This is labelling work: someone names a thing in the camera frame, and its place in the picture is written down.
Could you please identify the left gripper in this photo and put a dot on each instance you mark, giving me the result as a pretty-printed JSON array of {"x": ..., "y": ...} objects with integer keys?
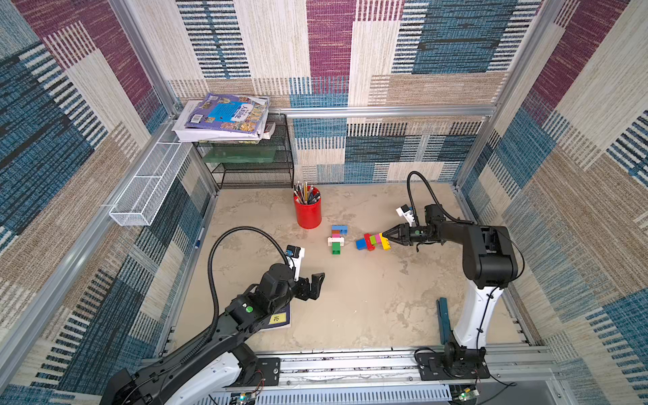
[{"x": 315, "y": 287}]

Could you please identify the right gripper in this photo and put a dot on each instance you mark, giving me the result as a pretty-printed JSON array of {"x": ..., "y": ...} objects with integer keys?
[{"x": 405, "y": 234}]

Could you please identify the yellow lego brick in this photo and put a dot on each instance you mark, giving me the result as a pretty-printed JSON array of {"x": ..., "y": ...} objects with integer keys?
[{"x": 385, "y": 243}]

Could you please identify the red lego brick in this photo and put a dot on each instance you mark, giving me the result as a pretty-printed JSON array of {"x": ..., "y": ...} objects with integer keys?
[{"x": 370, "y": 247}]

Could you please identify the white lego brick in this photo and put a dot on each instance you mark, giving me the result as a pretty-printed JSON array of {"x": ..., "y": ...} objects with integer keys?
[{"x": 330, "y": 241}]

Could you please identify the light blue lego brick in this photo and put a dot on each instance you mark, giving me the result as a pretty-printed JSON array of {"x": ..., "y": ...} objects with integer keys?
[{"x": 339, "y": 230}]

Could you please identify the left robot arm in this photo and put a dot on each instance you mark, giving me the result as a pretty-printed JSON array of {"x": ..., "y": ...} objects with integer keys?
[{"x": 218, "y": 355}]

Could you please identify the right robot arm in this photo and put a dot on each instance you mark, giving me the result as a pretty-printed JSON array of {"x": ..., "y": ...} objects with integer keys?
[{"x": 489, "y": 265}]

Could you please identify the dark blue notebook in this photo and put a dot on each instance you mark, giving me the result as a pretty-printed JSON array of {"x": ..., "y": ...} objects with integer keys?
[{"x": 280, "y": 319}]

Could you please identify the red pencil cup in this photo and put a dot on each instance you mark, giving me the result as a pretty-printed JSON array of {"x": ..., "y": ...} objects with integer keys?
[{"x": 308, "y": 216}]

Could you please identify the teal stapler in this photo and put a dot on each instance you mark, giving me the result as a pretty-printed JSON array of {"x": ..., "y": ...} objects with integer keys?
[{"x": 444, "y": 320}]

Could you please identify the pencils in cup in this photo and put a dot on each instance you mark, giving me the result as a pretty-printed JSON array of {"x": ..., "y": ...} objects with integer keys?
[{"x": 306, "y": 194}]

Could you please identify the green tray on shelf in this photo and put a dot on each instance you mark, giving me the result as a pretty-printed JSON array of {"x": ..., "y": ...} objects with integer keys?
[{"x": 240, "y": 155}]

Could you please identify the stack of books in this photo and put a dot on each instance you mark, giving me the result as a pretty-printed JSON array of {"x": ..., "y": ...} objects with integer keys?
[{"x": 225, "y": 118}]

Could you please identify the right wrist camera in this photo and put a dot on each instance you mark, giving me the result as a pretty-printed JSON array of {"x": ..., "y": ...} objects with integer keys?
[{"x": 406, "y": 213}]

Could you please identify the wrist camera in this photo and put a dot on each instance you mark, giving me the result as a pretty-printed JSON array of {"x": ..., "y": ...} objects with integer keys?
[
  {"x": 406, "y": 213},
  {"x": 295, "y": 255}
]

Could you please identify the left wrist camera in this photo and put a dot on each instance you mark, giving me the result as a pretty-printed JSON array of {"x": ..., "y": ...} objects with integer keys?
[{"x": 295, "y": 255}]

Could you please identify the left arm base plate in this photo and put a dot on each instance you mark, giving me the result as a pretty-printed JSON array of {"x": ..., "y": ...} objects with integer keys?
[{"x": 265, "y": 371}]

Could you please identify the black wire shelf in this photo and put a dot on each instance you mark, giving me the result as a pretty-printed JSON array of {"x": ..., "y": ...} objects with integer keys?
[{"x": 267, "y": 163}]

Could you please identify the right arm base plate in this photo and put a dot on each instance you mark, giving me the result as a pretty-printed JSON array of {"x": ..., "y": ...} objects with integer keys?
[{"x": 434, "y": 366}]

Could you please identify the white wire basket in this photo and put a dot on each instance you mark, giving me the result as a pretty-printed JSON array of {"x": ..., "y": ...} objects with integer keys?
[{"x": 140, "y": 202}]

